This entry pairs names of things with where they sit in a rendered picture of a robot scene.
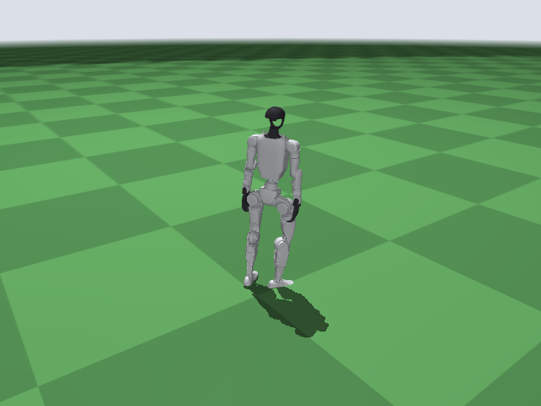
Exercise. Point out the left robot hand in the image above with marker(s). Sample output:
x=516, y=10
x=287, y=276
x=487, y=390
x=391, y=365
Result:
x=245, y=204

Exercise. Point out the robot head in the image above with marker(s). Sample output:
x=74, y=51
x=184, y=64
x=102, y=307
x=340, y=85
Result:
x=274, y=113

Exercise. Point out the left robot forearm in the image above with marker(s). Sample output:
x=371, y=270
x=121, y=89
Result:
x=247, y=179

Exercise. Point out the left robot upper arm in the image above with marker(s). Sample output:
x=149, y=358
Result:
x=251, y=152

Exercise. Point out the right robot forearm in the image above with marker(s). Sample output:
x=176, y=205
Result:
x=296, y=186

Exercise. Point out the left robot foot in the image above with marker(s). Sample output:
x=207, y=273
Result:
x=248, y=280

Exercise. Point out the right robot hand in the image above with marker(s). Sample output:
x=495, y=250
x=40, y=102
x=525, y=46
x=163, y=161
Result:
x=296, y=208

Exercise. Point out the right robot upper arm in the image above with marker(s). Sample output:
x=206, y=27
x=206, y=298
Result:
x=293, y=147

